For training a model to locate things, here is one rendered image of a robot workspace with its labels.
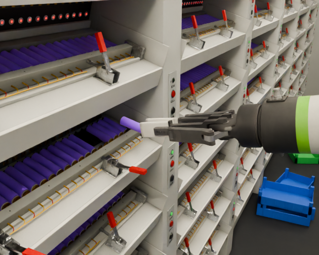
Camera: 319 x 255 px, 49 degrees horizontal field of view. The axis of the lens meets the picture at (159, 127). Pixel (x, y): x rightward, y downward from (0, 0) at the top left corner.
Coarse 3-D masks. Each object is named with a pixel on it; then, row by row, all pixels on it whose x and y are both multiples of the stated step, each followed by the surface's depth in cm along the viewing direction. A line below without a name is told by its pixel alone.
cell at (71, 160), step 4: (48, 148) 70; (52, 148) 70; (56, 148) 70; (52, 152) 70; (56, 152) 70; (60, 152) 70; (64, 152) 70; (60, 156) 69; (64, 156) 69; (68, 156) 69; (64, 160) 69; (68, 160) 69; (72, 160) 69
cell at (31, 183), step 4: (8, 168) 62; (12, 168) 62; (4, 172) 62; (8, 172) 62; (12, 172) 62; (16, 172) 62; (20, 172) 62; (12, 176) 62; (16, 176) 61; (20, 176) 61; (24, 176) 62; (16, 180) 61; (20, 180) 61; (24, 180) 61; (28, 180) 61; (32, 180) 62; (24, 184) 61; (28, 184) 60; (32, 184) 60; (36, 184) 61; (28, 188) 60
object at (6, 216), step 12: (132, 132) 83; (108, 144) 76; (120, 144) 78; (96, 156) 71; (120, 156) 76; (72, 168) 66; (84, 168) 68; (96, 168) 70; (60, 180) 63; (72, 180) 66; (84, 180) 66; (36, 192) 59; (48, 192) 60; (12, 204) 55; (24, 204) 56; (36, 204) 58; (0, 216) 53; (12, 216) 54; (36, 216) 56
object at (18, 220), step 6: (138, 138) 85; (132, 144) 82; (120, 150) 78; (102, 162) 73; (84, 174) 68; (78, 180) 67; (66, 186) 64; (72, 186) 65; (60, 192) 63; (48, 198) 61; (54, 198) 61; (42, 204) 59; (36, 210) 58; (24, 216) 56; (18, 222) 55; (6, 228) 53; (12, 228) 54
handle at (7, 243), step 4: (8, 240) 49; (4, 244) 49; (8, 244) 49; (12, 244) 49; (16, 244) 49; (8, 248) 49; (12, 248) 48; (16, 248) 48; (20, 248) 48; (24, 248) 48; (28, 248) 48; (20, 252) 48; (24, 252) 47; (28, 252) 47; (32, 252) 47; (36, 252) 47; (40, 252) 47
